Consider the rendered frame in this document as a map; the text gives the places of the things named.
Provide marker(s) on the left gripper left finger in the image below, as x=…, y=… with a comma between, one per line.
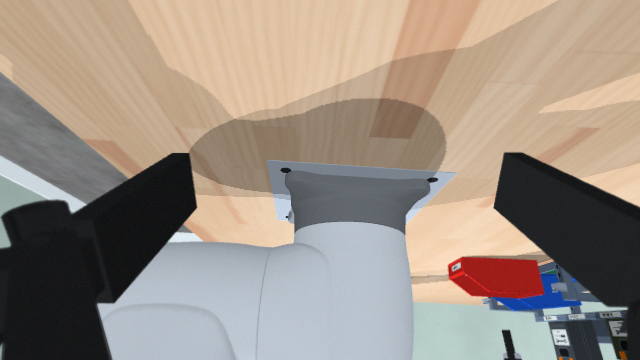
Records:
x=61, y=265

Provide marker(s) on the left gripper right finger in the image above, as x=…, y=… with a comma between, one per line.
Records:
x=590, y=233

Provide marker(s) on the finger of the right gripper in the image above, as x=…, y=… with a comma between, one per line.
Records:
x=514, y=356
x=506, y=356

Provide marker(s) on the dark grey shelf rack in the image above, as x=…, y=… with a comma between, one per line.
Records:
x=570, y=294

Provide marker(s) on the blue bin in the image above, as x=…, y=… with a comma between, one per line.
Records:
x=549, y=299

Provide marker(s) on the red bin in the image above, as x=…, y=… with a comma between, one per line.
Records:
x=505, y=278

